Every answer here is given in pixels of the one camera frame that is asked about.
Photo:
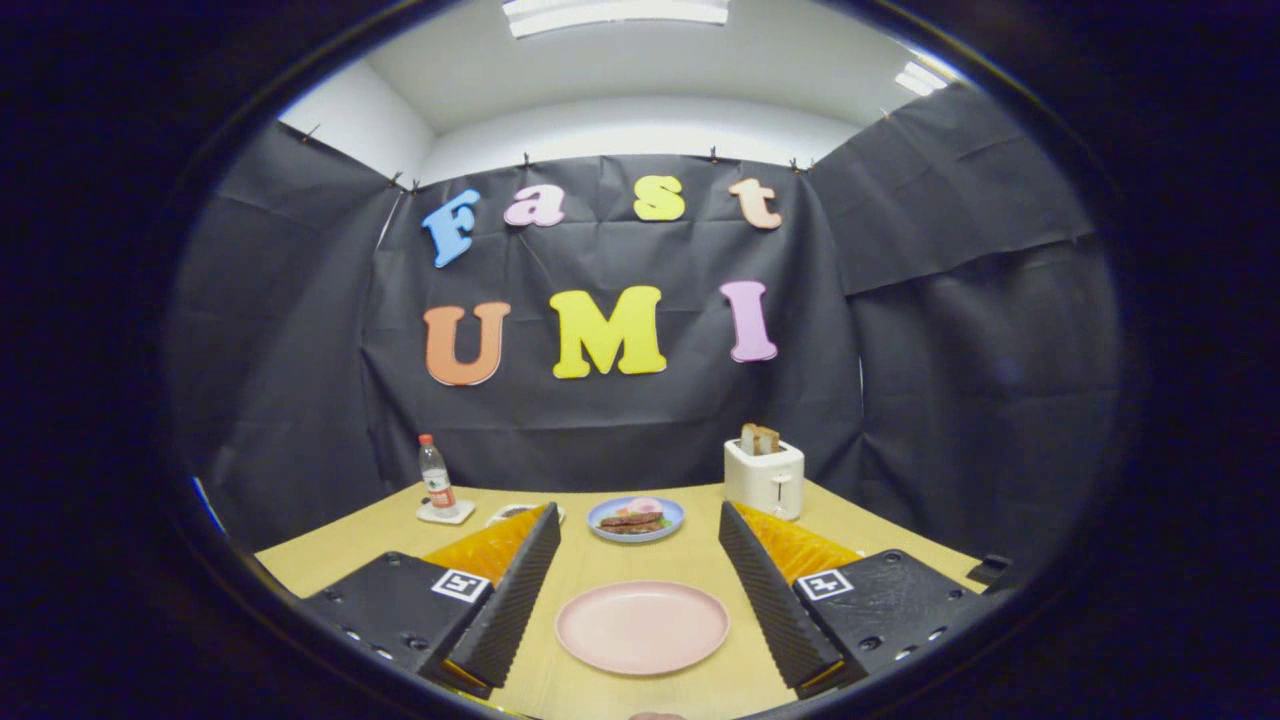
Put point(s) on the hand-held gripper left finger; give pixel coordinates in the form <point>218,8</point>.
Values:
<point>512,605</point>

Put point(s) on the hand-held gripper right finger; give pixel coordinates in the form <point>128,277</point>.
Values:
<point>770,605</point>

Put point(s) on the white divided sauce dish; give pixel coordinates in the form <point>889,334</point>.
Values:
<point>510,512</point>

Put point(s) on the white square coaster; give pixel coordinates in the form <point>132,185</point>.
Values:
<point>460,515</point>

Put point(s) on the cream white toaster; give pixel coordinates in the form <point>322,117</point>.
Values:
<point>760,480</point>

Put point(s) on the pink round plate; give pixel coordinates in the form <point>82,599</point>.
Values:
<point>640,628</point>

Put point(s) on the light blue plate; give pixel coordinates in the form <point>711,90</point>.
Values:
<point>675,515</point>

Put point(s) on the clear plastic water bottle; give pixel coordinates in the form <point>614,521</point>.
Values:
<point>436,485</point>

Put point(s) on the sandwich with ham slice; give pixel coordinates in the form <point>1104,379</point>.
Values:
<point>632,520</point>

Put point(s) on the toasted bread slice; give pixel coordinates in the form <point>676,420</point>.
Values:
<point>748,440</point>
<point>770,441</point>

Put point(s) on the black chair backrest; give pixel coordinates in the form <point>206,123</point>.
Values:
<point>990,568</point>

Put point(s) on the small ceiling light panel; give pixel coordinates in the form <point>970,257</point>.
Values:
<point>920,78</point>

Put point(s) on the large ceiling light panel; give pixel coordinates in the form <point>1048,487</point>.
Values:
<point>620,15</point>

